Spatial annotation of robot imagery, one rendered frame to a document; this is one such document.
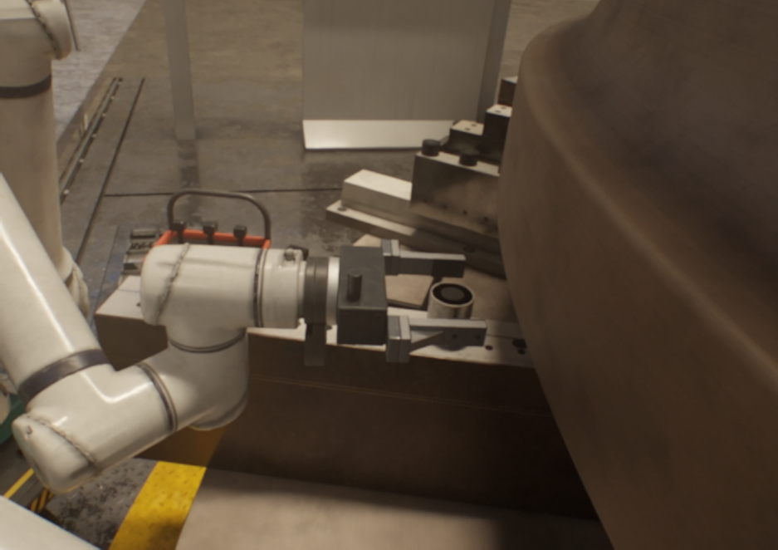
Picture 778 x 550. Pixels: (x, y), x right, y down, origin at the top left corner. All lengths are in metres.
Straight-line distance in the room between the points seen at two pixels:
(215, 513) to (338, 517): 0.24
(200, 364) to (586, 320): 0.41
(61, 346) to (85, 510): 1.14
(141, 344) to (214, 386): 0.53
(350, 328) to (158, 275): 0.20
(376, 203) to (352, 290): 1.68
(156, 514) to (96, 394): 1.09
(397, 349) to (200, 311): 0.21
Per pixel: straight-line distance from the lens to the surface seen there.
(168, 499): 1.76
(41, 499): 1.45
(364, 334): 0.61
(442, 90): 4.25
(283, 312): 0.62
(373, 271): 0.65
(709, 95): 0.74
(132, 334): 1.20
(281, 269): 0.62
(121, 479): 1.83
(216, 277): 0.63
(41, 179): 1.11
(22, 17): 0.97
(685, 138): 0.71
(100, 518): 1.77
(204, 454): 1.36
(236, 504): 1.32
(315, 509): 1.30
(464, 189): 1.98
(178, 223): 1.12
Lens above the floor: 1.36
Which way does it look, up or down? 30 degrees down
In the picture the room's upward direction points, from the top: 5 degrees clockwise
